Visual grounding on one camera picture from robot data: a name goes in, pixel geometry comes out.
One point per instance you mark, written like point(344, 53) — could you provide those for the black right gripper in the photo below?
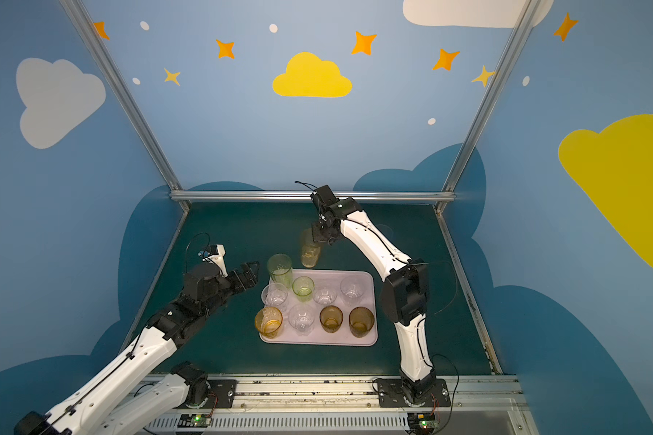
point(326, 234)

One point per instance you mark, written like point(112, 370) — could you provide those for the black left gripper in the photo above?
point(239, 278)

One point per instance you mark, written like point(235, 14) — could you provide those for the tall amber tumbler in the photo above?
point(310, 250)

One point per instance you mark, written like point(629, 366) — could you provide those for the clear faceted glass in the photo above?
point(325, 295)
point(302, 319)
point(275, 295)
point(352, 290)

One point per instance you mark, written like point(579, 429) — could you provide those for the tall green tumbler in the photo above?
point(280, 269)

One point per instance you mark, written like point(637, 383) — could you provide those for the short yellow amber glass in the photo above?
point(268, 322)

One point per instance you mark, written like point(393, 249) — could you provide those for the short green glass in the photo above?
point(303, 288)

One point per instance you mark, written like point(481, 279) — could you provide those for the short brown textured cup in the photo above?
point(331, 319)

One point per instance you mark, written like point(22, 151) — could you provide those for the dark brown textured tall cup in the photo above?
point(361, 320)

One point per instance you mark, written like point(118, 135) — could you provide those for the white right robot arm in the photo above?
point(405, 292)

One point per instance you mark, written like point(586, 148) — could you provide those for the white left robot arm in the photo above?
point(100, 407)

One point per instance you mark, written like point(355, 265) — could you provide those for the pink plastic tray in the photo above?
point(318, 336)

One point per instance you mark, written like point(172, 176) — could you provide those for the left green circuit board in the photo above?
point(194, 421)

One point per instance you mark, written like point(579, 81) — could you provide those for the green circuit board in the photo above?
point(421, 423)
point(194, 421)

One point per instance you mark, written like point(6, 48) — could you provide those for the right green circuit board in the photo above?
point(421, 423)

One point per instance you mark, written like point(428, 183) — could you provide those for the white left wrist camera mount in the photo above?
point(214, 254)

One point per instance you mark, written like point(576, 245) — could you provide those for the aluminium back frame rail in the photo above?
point(304, 196)

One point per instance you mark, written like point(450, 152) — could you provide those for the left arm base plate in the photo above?
point(220, 392)

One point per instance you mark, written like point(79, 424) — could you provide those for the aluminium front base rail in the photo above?
point(347, 404)

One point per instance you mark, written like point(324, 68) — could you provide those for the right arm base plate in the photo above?
point(390, 394)

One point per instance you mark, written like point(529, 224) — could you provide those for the aluminium right frame post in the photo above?
point(504, 68)

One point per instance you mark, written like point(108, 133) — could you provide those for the aluminium frame post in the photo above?
point(504, 68)
point(83, 24)

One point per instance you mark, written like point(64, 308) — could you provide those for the aluminium left frame post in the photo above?
point(83, 24)

